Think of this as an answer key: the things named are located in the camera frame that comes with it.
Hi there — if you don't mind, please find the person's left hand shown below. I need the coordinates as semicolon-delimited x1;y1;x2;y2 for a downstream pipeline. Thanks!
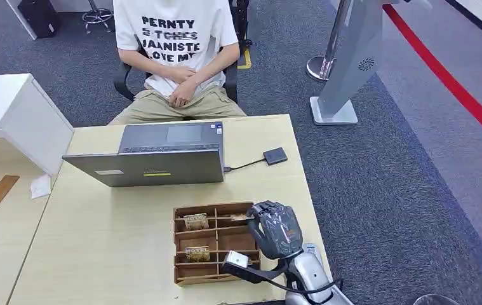
168;78;200;109

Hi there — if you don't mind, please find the person's right hand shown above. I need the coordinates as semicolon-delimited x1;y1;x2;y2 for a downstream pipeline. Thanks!
163;67;197;85

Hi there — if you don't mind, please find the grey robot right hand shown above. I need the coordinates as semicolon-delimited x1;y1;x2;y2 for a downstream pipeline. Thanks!
246;200;305;261

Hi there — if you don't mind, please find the black office chair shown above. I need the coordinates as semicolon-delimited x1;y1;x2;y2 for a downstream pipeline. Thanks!
113;37;240;123

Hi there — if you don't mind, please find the person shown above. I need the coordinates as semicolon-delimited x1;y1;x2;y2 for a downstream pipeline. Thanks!
108;0;248;126

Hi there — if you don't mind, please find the black card reader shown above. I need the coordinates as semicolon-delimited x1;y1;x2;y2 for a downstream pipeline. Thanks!
262;147;288;166

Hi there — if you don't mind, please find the black stand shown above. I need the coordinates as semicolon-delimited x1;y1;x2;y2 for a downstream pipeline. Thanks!
229;0;253;53

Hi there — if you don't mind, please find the grey laptop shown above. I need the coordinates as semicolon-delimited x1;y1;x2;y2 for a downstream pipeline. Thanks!
62;121;226;188

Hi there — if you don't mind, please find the wooden card box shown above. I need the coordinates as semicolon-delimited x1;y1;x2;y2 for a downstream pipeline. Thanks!
173;201;262;287

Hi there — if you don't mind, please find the chrome stool base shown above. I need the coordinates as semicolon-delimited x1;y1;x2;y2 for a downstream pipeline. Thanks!
81;0;114;34

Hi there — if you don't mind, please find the black bag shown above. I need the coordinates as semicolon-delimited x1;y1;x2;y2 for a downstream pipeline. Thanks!
17;0;62;39

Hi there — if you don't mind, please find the white cabinet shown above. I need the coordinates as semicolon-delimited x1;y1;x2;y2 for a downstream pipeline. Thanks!
0;73;75;177

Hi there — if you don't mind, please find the white paper scrap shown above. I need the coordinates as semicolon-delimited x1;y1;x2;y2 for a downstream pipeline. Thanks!
29;173;52;200

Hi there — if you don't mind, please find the round glass rim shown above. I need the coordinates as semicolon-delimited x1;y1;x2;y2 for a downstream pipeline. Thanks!
413;294;462;305

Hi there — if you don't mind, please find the grey kiosk stand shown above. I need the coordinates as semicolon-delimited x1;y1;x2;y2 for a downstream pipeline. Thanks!
310;0;387;126

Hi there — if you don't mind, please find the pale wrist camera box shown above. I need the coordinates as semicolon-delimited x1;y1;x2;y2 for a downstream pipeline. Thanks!
223;250;250;269

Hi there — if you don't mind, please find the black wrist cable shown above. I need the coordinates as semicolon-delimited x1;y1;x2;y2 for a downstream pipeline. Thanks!
222;260;344;295

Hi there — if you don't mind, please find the black reader cable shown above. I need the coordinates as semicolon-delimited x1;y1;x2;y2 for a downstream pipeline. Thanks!
224;158;265;173

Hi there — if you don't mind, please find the chrome stanchion post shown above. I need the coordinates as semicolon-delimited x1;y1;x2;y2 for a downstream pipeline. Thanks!
306;0;351;81

